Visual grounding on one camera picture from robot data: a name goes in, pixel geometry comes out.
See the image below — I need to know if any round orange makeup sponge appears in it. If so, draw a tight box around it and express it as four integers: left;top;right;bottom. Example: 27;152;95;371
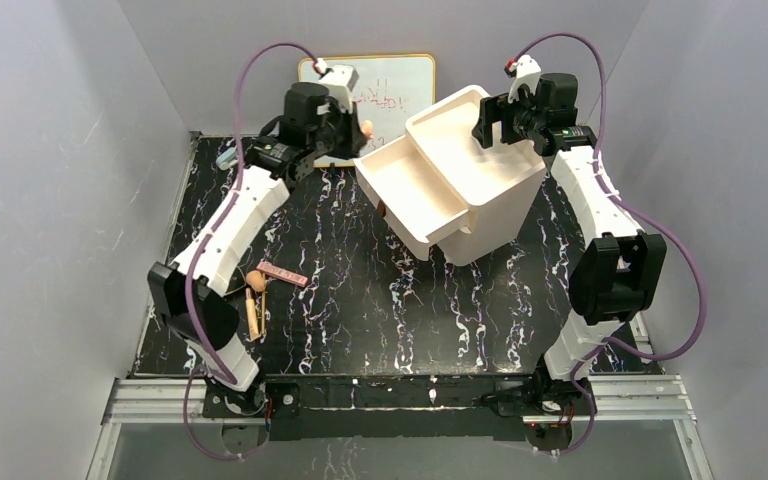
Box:
360;120;374;140

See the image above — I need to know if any white drawer organizer box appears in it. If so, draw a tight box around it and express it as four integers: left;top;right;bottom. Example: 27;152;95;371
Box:
405;85;546;266

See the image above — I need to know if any white top drawer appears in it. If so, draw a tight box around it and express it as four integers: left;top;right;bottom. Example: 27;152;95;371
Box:
355;135;468;261

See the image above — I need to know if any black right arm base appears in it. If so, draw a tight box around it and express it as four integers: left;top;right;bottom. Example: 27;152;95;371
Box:
472;371;598;424

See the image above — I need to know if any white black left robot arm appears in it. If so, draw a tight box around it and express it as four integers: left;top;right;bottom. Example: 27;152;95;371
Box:
147;80;367;392

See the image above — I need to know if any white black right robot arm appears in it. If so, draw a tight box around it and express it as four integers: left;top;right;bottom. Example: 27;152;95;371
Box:
472;71;667;402

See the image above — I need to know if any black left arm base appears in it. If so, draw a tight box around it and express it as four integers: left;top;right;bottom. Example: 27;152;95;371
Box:
202;375;302;420

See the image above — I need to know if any teardrop orange makeup sponge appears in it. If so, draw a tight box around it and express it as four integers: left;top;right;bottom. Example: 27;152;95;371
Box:
245;270;267;293

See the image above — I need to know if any thin wooden makeup pencil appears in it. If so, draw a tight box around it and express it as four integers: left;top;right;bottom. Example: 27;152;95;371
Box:
259;290;267;337

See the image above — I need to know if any yellow framed whiteboard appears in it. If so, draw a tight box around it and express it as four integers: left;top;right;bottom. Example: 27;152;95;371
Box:
326;54;436;156

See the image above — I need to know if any light blue small stapler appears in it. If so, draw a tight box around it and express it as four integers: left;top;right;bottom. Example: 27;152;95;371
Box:
215;148;238;171

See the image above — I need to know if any pink lipstick box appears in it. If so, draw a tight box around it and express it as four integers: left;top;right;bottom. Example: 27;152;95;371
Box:
256;261;308;287

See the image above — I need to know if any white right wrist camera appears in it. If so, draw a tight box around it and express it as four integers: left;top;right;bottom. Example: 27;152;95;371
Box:
505;54;542;104

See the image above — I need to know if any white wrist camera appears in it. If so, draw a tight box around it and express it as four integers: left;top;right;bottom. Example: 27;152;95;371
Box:
313;58;359;113
505;54;542;104

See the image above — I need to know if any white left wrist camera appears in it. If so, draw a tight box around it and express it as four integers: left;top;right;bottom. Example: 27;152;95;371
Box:
313;58;359;113

